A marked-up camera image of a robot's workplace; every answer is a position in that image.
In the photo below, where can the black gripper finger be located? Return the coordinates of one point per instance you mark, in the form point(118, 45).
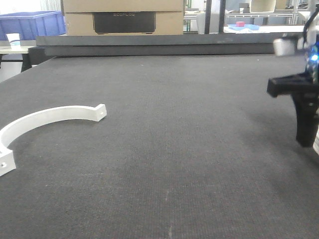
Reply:
point(306, 105)

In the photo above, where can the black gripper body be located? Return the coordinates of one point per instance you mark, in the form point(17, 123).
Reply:
point(292, 84)

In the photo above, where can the white PVC pipe fitting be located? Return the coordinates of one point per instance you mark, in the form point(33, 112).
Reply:
point(316, 143)

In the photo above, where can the white curved PVC clamp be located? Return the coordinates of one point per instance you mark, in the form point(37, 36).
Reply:
point(32, 121)

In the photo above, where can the dark grey foam board stack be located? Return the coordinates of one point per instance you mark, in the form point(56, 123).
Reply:
point(160, 45)

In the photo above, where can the white background table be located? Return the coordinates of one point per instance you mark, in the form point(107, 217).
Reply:
point(270, 29)

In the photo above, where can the blue tray on table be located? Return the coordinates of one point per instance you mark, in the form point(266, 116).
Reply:
point(246, 26)

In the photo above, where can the red tape roll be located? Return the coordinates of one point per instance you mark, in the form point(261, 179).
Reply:
point(240, 24)

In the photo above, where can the lower cardboard box black panel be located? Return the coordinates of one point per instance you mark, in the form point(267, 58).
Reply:
point(81, 24)

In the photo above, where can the upper cardboard box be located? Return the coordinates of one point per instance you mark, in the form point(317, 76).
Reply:
point(72, 6)

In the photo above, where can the beige side table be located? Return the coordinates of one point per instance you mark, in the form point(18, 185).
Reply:
point(6, 49)

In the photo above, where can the blue plastic crate background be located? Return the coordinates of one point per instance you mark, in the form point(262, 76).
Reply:
point(30, 25)

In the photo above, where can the white paper cup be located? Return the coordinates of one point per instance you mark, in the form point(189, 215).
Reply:
point(14, 40)

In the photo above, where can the black vertical post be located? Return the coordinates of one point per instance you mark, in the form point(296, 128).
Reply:
point(207, 16)

